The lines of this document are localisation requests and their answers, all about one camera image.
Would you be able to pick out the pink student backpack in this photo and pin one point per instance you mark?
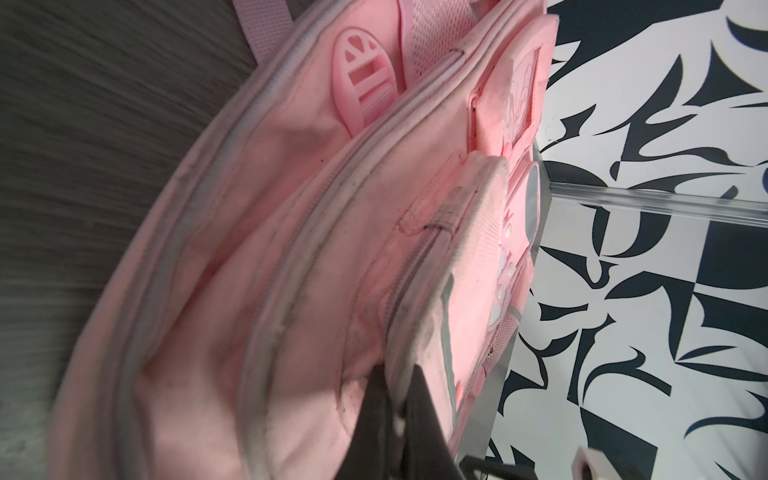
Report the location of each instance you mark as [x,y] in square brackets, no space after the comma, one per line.
[368,197]

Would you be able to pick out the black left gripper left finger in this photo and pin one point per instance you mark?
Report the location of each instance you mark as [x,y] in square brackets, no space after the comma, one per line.
[369,455]

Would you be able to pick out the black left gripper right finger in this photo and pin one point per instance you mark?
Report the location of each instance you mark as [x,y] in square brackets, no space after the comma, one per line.
[425,454]

